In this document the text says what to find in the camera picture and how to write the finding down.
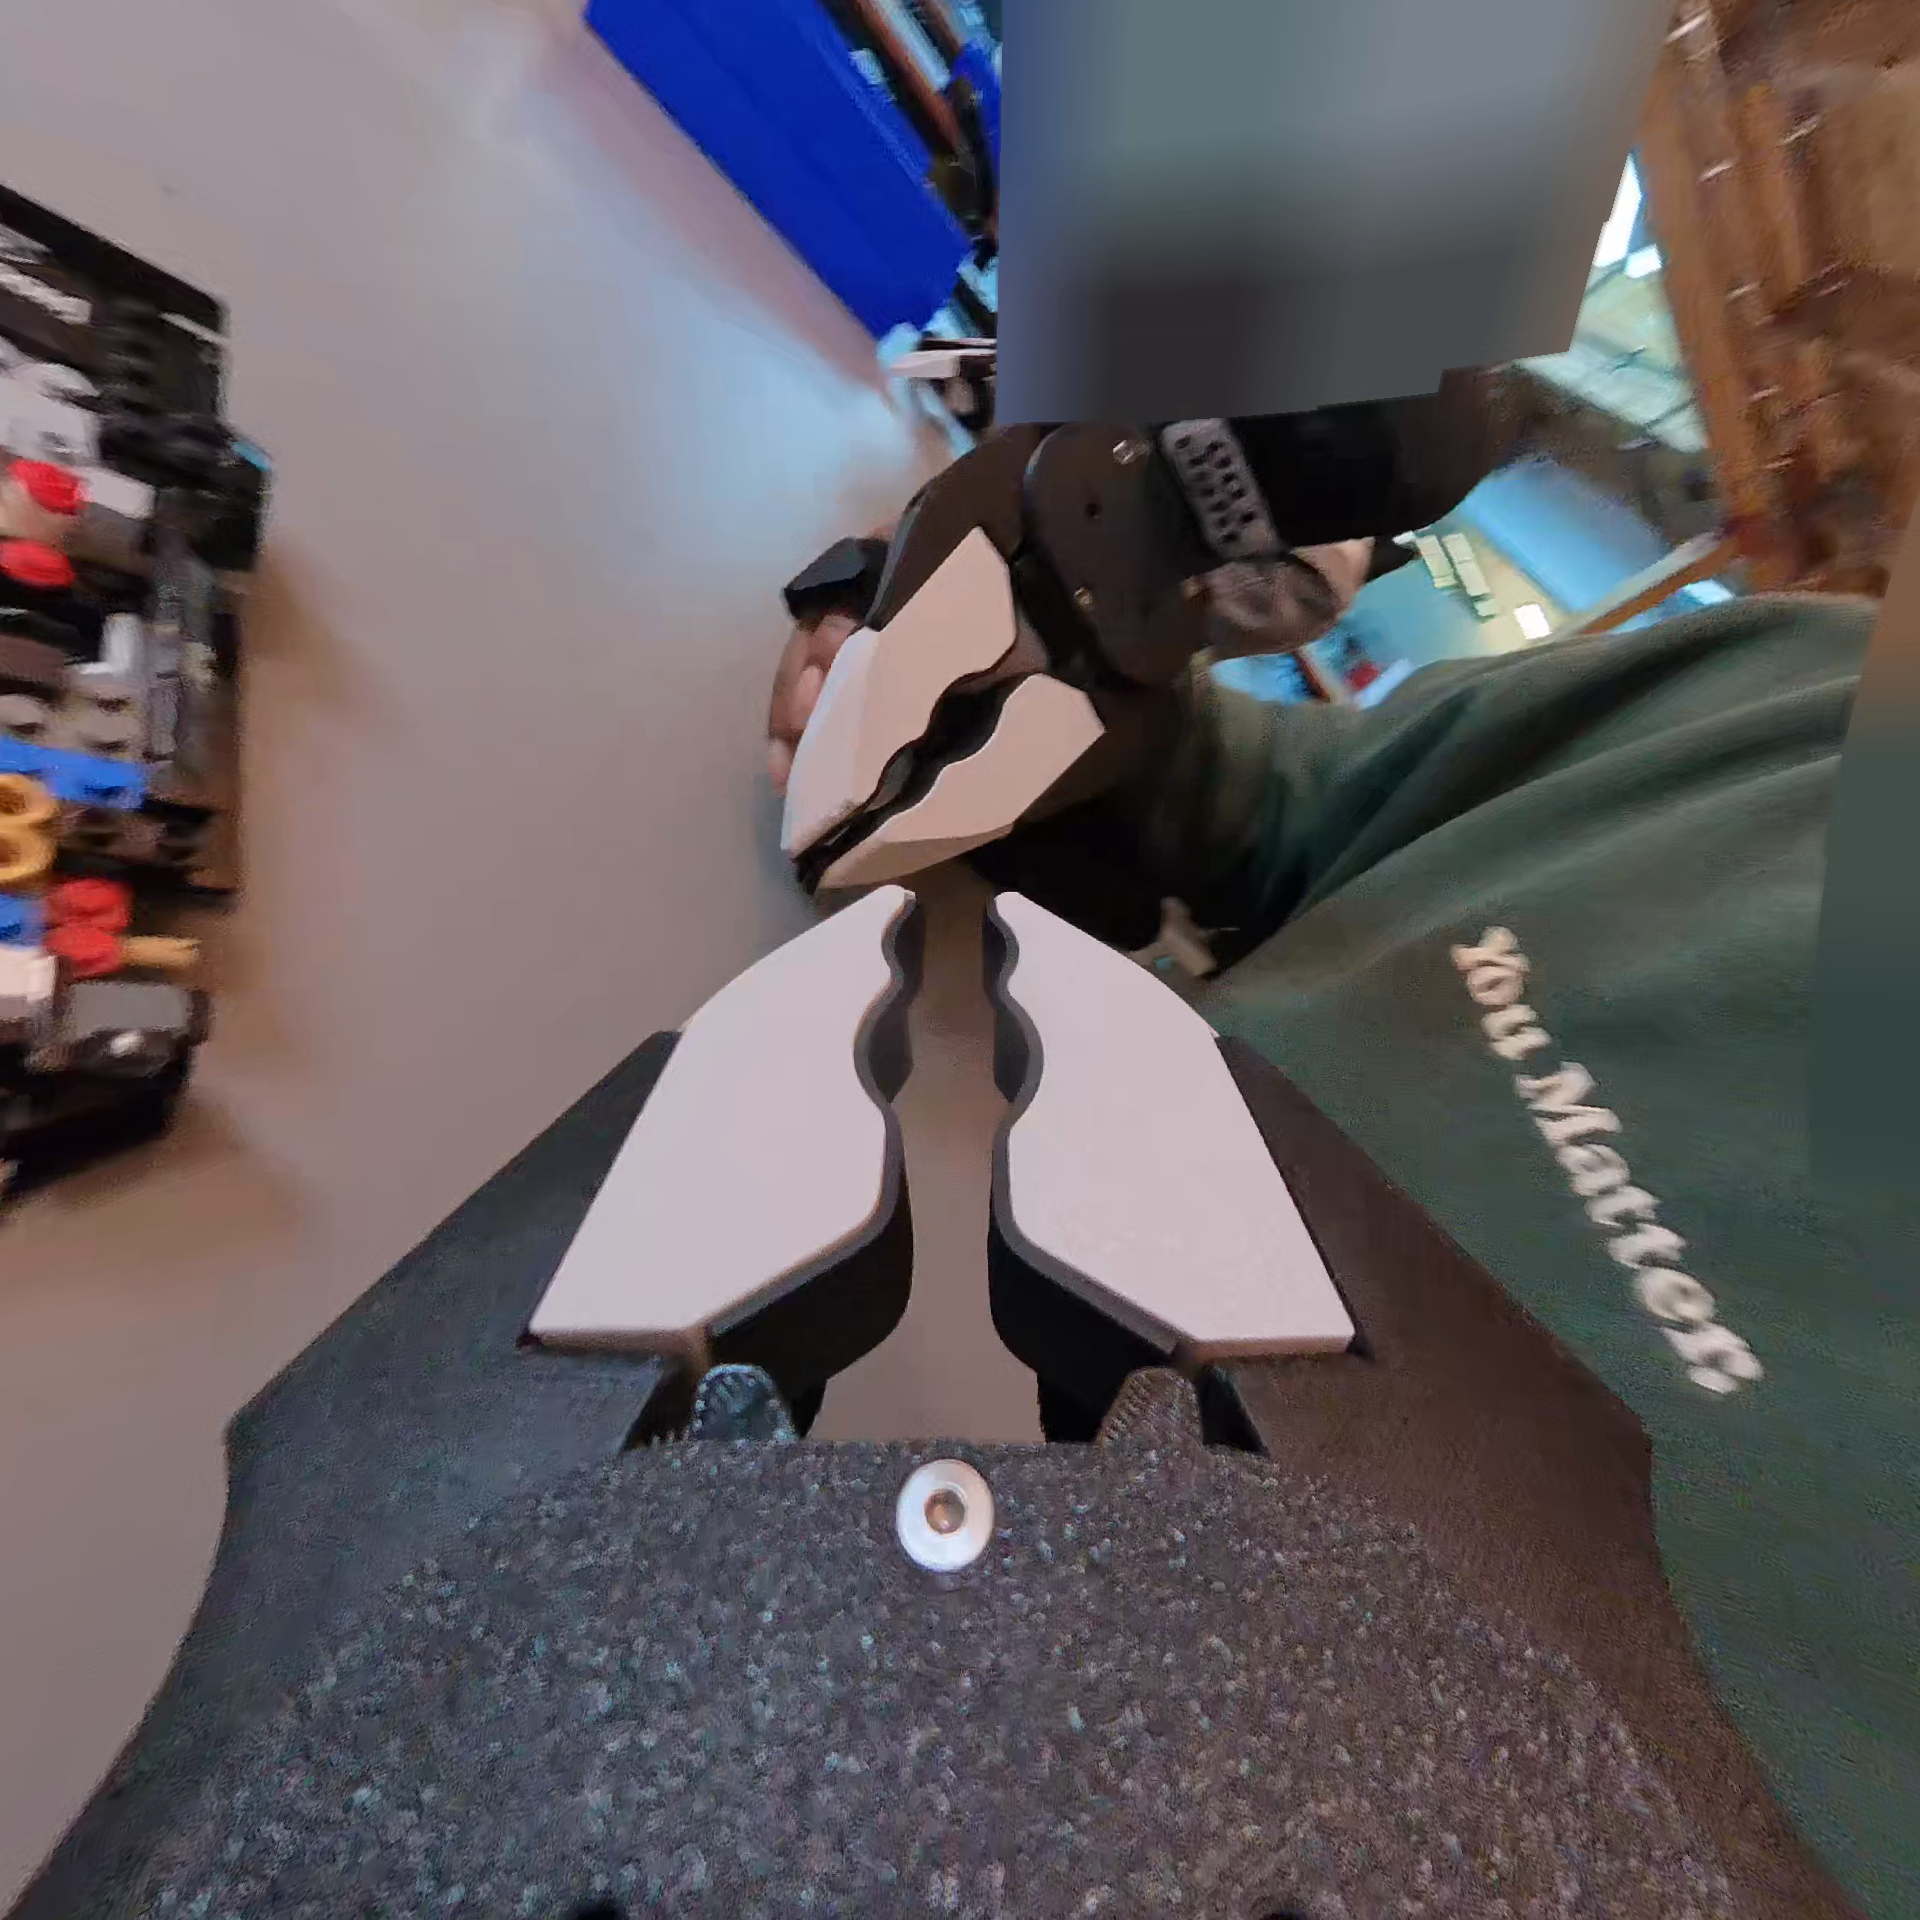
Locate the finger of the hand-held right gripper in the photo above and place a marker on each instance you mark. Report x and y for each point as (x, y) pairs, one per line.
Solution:
(944, 616)
(1004, 764)

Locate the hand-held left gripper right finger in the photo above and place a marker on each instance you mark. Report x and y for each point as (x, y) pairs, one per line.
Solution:
(1185, 1200)

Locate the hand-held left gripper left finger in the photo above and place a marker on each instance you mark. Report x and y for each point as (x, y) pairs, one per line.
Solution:
(720, 1200)

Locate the partly built lego car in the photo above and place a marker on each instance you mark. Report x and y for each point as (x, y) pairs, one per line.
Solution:
(105, 721)

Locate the idle black and white gripper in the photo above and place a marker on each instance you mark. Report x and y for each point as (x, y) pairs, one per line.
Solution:
(938, 368)

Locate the person's green top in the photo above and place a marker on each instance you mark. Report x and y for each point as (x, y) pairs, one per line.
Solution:
(1576, 901)

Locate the blue storage bin with label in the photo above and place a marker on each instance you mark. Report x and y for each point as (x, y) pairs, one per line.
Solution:
(779, 135)

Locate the rough wooden post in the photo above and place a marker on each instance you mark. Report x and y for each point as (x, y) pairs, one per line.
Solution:
(1786, 300)

